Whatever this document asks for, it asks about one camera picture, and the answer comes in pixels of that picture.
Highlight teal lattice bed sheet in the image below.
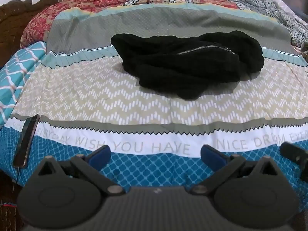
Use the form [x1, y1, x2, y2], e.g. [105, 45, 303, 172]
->
[0, 41, 47, 127]

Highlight printed zigzag teal blanket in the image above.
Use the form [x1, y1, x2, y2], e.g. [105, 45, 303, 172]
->
[0, 3, 308, 194]

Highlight thin black phone cable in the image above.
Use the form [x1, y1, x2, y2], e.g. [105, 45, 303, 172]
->
[13, 167, 21, 188]

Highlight red floral patchwork quilt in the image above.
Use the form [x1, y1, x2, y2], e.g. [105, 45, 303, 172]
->
[20, 0, 243, 49]

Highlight carved wooden headboard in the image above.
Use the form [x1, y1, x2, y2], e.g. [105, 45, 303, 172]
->
[0, 0, 59, 68]

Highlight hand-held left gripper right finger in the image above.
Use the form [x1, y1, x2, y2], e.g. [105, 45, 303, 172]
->
[190, 145, 277, 196]

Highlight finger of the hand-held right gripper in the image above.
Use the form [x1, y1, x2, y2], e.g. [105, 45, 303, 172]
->
[280, 142, 308, 181]

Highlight blue grey floral cloth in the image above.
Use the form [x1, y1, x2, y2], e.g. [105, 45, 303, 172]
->
[226, 0, 308, 48]

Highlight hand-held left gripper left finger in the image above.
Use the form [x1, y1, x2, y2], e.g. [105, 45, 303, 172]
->
[37, 145, 126, 196]

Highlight black smartphone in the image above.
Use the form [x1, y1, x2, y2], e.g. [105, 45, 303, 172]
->
[13, 115, 41, 168]

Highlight black pants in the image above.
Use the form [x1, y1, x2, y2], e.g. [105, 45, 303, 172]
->
[111, 30, 265, 100]

